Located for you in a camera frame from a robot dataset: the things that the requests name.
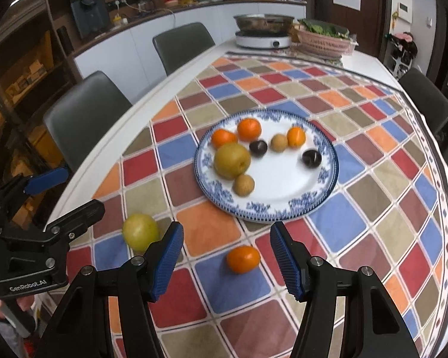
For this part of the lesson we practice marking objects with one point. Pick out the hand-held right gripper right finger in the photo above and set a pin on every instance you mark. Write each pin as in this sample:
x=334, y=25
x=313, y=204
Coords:
x=287, y=261

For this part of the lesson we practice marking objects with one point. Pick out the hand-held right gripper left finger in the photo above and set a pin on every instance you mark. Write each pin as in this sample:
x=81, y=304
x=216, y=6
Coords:
x=168, y=261

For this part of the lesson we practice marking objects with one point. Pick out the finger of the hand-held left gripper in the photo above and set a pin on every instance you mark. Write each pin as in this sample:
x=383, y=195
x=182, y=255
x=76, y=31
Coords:
x=46, y=181
x=86, y=212

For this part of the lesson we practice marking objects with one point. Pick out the yellow-green pear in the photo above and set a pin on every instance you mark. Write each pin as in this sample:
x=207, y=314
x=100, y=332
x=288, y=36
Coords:
x=140, y=232

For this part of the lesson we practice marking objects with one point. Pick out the blue and white porcelain plate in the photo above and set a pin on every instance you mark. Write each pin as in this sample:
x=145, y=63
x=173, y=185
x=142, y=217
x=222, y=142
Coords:
x=283, y=190

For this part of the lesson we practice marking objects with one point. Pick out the small brown pear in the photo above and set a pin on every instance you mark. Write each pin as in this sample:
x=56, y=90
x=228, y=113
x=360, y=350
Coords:
x=279, y=142
x=243, y=184

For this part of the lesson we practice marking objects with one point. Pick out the dark plum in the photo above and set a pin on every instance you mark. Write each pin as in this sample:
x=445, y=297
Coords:
x=258, y=147
x=311, y=157

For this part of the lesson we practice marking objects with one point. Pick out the large yellow pear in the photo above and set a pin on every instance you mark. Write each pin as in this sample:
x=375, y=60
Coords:
x=232, y=160

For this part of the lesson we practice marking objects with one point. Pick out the large orange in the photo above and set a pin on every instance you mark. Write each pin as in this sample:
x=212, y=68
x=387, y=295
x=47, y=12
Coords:
x=222, y=137

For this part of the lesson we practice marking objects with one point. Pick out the colourful checked tablecloth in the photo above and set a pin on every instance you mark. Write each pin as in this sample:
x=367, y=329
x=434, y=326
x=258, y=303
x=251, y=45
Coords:
x=224, y=287

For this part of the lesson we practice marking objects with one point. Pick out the grey dining chair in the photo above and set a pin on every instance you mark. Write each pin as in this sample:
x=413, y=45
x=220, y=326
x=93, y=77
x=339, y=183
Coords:
x=183, y=44
x=429, y=100
x=86, y=115

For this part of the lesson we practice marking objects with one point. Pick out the wooden shelf unit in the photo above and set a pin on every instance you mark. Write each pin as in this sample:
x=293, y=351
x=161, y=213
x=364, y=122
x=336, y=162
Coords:
x=22, y=82

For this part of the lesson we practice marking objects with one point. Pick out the small orange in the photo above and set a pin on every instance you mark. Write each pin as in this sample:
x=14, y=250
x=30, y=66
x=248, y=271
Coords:
x=296, y=137

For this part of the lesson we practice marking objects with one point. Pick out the white sideboard cabinet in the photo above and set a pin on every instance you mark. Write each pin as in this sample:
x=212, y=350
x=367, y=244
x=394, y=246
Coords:
x=134, y=52

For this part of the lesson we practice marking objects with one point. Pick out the black coffee machine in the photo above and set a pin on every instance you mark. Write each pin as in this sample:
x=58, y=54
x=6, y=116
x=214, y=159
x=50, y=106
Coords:
x=89, y=13

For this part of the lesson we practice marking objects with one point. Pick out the pink plastic basket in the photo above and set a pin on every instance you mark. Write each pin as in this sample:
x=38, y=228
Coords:
x=323, y=44

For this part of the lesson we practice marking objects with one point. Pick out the white induction cooker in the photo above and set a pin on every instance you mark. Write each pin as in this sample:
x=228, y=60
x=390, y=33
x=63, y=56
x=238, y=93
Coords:
x=263, y=41

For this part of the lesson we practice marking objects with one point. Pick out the green leafy vegetables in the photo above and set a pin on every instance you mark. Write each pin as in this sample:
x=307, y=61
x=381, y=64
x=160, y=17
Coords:
x=321, y=27

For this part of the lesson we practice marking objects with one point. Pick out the steel pot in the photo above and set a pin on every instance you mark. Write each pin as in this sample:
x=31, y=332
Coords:
x=263, y=22

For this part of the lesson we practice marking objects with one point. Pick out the dark wooden door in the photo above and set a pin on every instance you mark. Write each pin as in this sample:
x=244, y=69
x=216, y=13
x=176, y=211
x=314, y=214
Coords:
x=373, y=7

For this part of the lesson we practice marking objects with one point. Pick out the white wall intercom panel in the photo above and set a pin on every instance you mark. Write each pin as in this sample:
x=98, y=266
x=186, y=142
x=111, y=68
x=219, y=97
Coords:
x=403, y=12

